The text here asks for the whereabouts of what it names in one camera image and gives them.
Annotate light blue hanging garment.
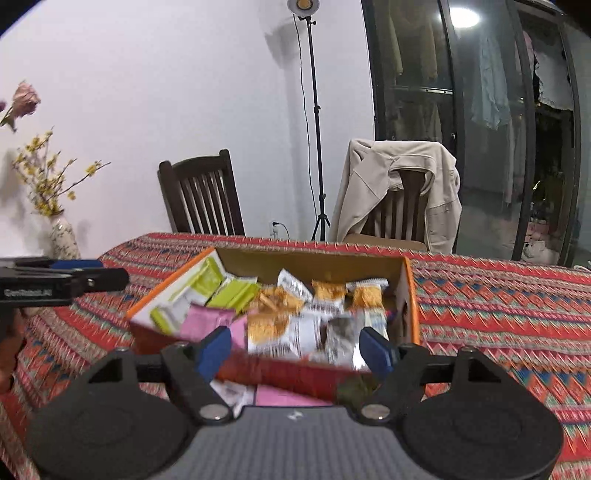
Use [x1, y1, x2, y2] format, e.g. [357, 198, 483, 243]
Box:
[470, 25, 512, 131]

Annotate green snack packet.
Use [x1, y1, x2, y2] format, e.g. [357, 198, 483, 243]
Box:
[206, 278, 260, 311]

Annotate white snack packet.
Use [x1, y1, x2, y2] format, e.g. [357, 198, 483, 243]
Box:
[209, 380, 258, 417]

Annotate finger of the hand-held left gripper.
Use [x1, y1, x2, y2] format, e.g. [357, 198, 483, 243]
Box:
[48, 259, 105, 272]
[71, 268, 130, 302]

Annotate beige jacket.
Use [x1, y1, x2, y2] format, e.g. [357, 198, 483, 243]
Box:
[328, 138, 463, 255]

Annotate dark wooden chair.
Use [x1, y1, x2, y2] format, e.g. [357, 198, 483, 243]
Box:
[157, 148, 246, 236]
[344, 168, 428, 253]

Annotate pink snack packet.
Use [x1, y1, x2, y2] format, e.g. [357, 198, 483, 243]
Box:
[179, 304, 237, 343]
[255, 384, 334, 408]
[230, 318, 249, 352]

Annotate pink rose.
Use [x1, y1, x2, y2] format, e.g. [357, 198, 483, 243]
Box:
[0, 80, 42, 133]

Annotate glass-door wardrobe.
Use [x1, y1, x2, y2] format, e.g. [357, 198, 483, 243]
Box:
[361, 0, 591, 269]

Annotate pile of oat snack packets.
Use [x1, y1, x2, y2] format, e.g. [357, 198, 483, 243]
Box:
[246, 268, 389, 370]

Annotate red patterned tablecloth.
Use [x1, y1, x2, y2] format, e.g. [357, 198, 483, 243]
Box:
[0, 232, 591, 480]

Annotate person's left hand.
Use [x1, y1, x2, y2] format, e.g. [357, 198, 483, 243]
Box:
[0, 320, 24, 394]

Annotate white patterned vase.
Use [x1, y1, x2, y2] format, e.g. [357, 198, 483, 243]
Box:
[48, 213, 82, 260]

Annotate white lace hanging garment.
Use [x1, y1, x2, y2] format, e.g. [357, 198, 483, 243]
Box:
[532, 45, 576, 112]

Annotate yellow flower branches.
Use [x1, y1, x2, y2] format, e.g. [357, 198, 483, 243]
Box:
[11, 130, 112, 217]

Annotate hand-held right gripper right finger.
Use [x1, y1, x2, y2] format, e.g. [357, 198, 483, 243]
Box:
[359, 326, 507, 426]

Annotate black light stand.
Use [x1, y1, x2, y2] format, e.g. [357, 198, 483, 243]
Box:
[287, 0, 332, 242]

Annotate orange-edged cardboard box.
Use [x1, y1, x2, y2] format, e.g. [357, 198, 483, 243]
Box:
[126, 247, 422, 403]

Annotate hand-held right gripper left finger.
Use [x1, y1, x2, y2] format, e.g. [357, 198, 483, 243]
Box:
[82, 324, 232, 427]

